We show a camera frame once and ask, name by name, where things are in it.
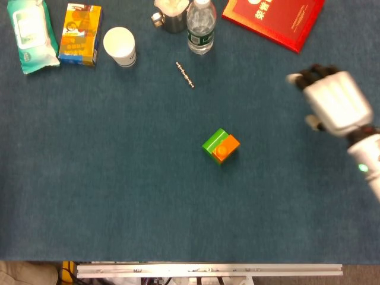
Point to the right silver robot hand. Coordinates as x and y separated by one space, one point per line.
338 101

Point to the red certificate book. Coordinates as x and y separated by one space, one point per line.
276 23

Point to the stainless steel cup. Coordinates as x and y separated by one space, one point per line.
175 24

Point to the green toy block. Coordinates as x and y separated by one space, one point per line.
213 141

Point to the white paper cup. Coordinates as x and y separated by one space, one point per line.
118 43

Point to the orange toy block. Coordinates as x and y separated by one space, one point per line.
229 145

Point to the green wet wipes pack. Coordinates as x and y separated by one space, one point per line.
32 35

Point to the silver metal bead rod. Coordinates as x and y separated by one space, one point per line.
185 75

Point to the aluminium profile rail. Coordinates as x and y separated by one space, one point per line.
207 270

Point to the yellow and blue carton box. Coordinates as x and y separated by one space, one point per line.
78 35

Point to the blue felt table cloth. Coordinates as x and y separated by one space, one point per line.
118 178

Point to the clear plastic water bottle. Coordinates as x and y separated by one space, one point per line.
200 32

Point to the white tissue in cup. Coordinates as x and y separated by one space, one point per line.
170 6

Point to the beige fabric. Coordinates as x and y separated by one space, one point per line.
26 273

